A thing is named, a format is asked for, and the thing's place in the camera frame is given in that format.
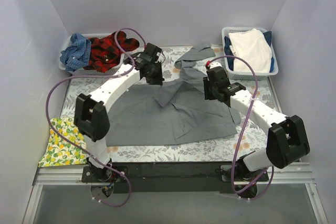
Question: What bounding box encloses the red black plaid shirt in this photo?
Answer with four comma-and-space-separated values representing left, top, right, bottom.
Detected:
84, 31, 140, 73

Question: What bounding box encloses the floral patterned table mat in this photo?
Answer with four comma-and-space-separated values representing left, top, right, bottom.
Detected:
60, 46, 281, 162

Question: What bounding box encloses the left white plastic basket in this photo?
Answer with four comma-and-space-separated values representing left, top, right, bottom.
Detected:
58, 33, 124, 76

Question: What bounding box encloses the grey long sleeve shirt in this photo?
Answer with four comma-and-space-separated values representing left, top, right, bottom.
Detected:
106, 44, 241, 147

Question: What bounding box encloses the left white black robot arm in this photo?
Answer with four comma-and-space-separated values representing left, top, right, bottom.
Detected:
74, 43, 164, 182

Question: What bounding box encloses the white folded shirt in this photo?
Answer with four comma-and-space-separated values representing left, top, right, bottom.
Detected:
228, 28, 272, 73

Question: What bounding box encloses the lemon print cloth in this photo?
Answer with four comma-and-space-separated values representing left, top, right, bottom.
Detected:
38, 118, 87, 167

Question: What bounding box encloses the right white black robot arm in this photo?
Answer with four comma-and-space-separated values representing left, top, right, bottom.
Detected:
203, 62, 310, 181

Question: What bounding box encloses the blue checked shirt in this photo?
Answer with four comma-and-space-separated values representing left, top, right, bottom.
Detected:
60, 33, 91, 72

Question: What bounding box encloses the aluminium frame rail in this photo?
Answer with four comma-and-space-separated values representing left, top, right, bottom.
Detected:
24, 163, 328, 223

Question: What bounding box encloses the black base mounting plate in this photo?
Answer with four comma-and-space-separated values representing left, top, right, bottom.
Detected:
81, 161, 271, 195

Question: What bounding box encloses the dark blue folded garment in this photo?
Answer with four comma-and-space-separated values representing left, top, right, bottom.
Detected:
224, 31, 275, 73

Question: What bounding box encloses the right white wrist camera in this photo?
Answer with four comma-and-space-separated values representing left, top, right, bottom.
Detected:
205, 61, 222, 70

